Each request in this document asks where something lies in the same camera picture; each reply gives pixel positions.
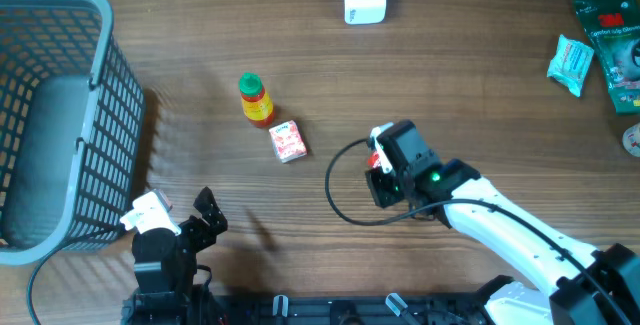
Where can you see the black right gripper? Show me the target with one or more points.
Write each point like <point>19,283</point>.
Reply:
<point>382,193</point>

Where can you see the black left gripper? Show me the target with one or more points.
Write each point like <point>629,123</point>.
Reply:
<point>205,236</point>

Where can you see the orange Kleenex tissue pack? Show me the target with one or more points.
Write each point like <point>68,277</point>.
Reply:
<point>287,142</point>

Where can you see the red sauce bottle green cap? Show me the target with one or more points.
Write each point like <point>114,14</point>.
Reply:
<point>257,104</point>

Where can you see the mint green wipes pack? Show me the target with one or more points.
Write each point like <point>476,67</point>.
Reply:
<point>570,64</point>

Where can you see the green lid Knorr jar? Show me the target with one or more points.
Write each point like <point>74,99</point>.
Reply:
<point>631,140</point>

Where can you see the green 3M gloves package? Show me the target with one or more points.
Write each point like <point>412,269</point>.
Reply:
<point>612,26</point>

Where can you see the red Nescafe sachet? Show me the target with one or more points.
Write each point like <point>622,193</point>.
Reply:
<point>374,160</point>

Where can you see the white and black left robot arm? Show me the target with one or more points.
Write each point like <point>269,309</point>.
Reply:
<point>165,262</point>

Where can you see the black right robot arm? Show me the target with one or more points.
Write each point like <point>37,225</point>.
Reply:
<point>573,281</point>

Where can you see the grey plastic shopping basket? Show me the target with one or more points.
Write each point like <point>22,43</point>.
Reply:
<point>71,117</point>

